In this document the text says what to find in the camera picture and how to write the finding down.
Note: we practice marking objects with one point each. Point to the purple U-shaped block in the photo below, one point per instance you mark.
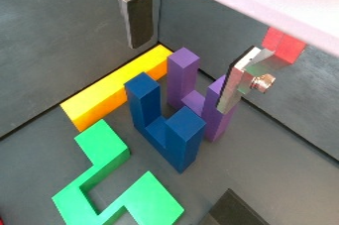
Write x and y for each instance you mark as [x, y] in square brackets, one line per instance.
[182, 94]

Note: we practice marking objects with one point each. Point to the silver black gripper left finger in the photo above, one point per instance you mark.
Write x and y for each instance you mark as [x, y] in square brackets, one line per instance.
[136, 12]

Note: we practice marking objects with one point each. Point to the blue U-shaped block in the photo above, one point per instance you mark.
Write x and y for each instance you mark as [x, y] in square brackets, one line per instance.
[175, 136]

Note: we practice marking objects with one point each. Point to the red board with cutouts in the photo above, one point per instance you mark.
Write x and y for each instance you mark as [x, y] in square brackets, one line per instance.
[286, 46]

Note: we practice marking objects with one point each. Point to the yellow long bar block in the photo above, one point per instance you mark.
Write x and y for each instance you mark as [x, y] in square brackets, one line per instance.
[98, 100]

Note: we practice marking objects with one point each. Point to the green S-shaped block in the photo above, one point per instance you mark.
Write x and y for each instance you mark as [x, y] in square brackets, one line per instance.
[102, 195]

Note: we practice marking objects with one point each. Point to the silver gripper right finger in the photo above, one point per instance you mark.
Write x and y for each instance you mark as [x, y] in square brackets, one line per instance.
[248, 73]

